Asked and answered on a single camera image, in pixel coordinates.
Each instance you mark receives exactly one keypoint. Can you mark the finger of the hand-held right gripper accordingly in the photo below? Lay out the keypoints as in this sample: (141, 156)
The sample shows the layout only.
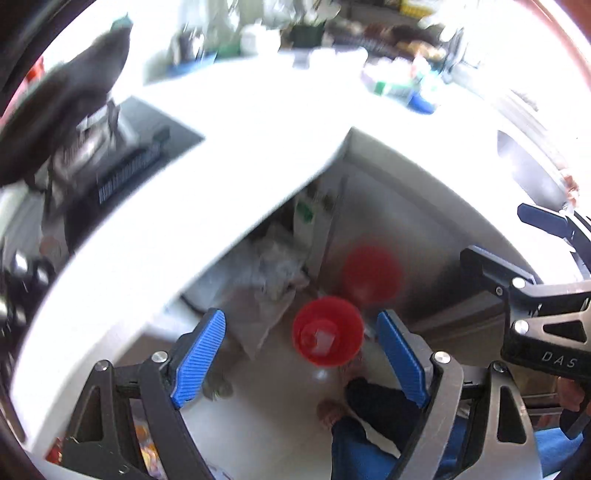
(545, 221)
(482, 270)

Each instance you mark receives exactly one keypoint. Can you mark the beige crumpled paper bag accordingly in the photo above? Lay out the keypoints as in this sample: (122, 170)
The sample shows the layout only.
(279, 263)

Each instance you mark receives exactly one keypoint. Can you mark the blue wrapper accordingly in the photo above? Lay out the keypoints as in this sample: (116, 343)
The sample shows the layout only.
(422, 102)

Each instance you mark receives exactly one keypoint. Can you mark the blue cloth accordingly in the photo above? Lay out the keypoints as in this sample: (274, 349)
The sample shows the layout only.
(563, 457)

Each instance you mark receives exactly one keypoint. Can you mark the green white packet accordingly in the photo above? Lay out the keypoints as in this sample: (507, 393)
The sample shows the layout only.
(388, 82)

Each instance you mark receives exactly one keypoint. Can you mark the pink patterned slipper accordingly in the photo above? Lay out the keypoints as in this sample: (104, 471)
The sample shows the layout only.
(356, 370)
(331, 414)

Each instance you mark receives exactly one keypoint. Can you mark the black glass stove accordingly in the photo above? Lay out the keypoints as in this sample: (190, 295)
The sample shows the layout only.
(138, 134)

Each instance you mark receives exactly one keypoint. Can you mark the red plastic bucket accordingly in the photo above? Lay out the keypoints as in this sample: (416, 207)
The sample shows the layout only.
(344, 323)

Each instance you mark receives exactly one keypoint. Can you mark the person's leg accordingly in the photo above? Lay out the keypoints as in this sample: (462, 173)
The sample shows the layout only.
(383, 406)
(360, 452)

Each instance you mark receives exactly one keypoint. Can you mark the person's right leg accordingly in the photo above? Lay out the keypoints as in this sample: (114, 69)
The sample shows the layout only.
(383, 406)

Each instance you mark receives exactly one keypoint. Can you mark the metal knob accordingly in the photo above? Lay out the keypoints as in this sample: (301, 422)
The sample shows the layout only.
(21, 264)
(44, 277)

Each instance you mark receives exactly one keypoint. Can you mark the white box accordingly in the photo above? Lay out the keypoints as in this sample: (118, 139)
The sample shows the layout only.
(330, 59)

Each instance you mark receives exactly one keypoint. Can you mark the flat white woven sack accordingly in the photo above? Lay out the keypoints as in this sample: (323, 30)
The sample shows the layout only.
(263, 323)

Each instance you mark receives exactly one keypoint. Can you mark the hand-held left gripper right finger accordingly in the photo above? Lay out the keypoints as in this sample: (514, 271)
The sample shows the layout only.
(401, 360)

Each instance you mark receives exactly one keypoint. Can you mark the black wok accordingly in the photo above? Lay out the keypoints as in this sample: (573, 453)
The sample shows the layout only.
(69, 92)

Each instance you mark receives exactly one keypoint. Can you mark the embossed metal cabinet door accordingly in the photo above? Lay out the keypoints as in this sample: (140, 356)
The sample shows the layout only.
(438, 221)

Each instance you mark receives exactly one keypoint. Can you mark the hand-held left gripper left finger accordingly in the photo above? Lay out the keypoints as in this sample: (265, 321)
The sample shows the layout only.
(198, 360)

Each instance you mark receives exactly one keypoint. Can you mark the person's right hand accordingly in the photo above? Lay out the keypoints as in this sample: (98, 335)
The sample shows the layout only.
(569, 394)

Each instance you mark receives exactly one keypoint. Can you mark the person's left leg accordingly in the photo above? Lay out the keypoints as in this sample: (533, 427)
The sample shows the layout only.
(360, 452)

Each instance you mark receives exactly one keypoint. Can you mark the green white carton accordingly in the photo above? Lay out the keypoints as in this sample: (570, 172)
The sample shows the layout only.
(305, 214)

